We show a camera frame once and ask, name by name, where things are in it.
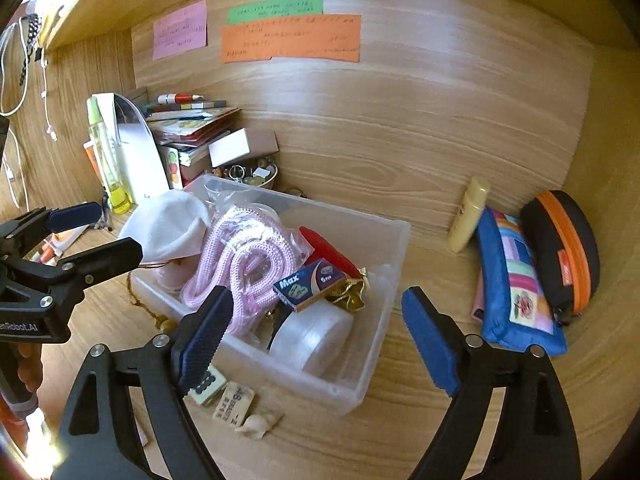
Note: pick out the mahjong tile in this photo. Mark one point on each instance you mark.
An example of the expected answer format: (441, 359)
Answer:
(210, 385)

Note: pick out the blue staples box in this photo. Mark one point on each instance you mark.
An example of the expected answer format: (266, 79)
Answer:
(300, 287)

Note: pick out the small printed cream box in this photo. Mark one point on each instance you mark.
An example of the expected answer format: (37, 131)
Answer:
(235, 402)

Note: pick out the pale yellow tube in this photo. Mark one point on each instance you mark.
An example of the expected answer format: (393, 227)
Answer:
(467, 220)

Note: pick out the clear plastic bin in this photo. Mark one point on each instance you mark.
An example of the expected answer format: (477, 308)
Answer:
(380, 260)

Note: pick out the pink flat case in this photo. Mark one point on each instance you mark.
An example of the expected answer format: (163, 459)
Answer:
(478, 305)

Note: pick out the black case with orange zip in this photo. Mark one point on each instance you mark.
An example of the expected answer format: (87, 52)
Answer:
(545, 240)

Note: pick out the pink sticky note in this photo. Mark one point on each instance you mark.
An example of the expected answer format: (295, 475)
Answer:
(180, 30)

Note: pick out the bowl of trinkets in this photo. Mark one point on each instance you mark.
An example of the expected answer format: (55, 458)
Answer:
(250, 175)

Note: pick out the green sticky note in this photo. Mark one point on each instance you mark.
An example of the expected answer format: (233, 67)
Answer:
(275, 10)

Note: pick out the translucent white round jar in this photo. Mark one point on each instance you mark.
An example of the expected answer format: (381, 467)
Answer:
(310, 335)

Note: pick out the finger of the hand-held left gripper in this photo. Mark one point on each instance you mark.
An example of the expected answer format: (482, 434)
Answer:
(75, 215)
(110, 257)

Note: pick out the green spray bottle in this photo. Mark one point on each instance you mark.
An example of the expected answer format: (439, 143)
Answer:
(107, 160)

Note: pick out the orange tube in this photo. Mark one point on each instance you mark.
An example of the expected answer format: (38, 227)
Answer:
(90, 157)

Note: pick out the red and white pen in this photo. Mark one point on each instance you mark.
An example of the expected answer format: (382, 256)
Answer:
(175, 97)

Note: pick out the white paper folder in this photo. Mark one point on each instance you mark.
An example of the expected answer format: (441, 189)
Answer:
(135, 160)

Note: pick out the person's left hand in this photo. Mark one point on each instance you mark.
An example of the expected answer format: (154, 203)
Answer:
(25, 372)

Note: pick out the orange sticky note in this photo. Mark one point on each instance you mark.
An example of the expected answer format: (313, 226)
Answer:
(290, 40)

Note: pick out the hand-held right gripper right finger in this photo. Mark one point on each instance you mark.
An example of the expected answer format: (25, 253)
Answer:
(430, 340)

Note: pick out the blue patchwork pouch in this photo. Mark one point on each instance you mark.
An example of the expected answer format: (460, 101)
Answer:
(492, 285)

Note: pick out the white and brown box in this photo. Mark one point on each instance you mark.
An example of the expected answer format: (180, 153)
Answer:
(230, 145)

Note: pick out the stack of books and cards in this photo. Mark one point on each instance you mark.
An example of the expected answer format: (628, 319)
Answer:
(200, 130)

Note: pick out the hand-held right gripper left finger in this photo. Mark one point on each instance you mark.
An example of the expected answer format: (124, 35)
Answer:
(205, 340)

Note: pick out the cream animal figurine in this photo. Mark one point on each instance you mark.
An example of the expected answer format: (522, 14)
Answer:
(260, 425)

